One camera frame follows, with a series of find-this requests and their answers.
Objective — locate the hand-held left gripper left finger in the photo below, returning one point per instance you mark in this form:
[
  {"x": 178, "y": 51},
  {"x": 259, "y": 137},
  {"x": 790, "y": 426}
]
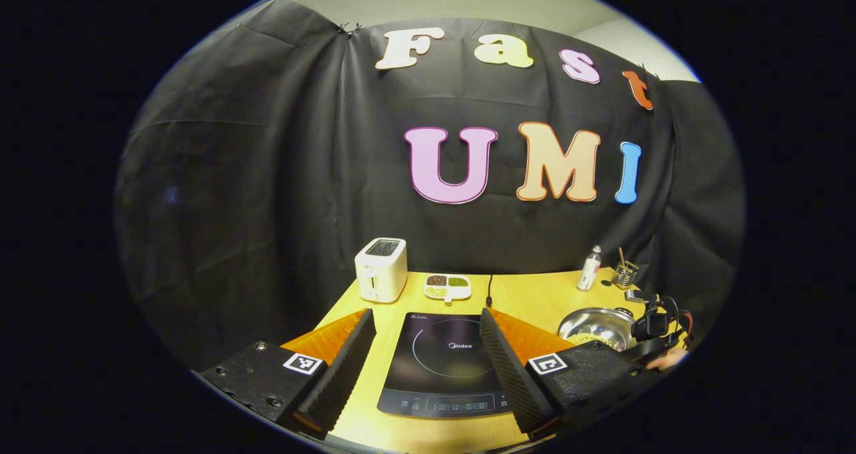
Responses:
[{"x": 344, "y": 367}]

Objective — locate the clear bottle with pink label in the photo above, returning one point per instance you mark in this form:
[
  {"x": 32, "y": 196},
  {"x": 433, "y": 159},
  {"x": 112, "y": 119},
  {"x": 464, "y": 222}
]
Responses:
[{"x": 588, "y": 270}]

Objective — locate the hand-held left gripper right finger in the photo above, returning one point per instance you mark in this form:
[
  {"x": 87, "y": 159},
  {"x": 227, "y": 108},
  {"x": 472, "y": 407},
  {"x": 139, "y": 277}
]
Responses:
[{"x": 508, "y": 367}]

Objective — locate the black binder clip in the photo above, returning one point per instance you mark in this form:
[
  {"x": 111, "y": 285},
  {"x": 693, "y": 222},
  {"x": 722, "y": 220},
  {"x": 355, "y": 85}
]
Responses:
[
  {"x": 649, "y": 71},
  {"x": 348, "y": 28}
]

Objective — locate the white divided dish of beans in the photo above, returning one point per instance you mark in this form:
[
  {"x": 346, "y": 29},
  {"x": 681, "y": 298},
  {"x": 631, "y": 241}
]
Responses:
[{"x": 447, "y": 285}]

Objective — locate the white toaster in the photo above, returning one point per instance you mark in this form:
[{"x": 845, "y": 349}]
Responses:
[{"x": 380, "y": 270}]

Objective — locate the black induction cooktop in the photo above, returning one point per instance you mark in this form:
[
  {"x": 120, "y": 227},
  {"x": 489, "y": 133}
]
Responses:
[{"x": 435, "y": 367}]

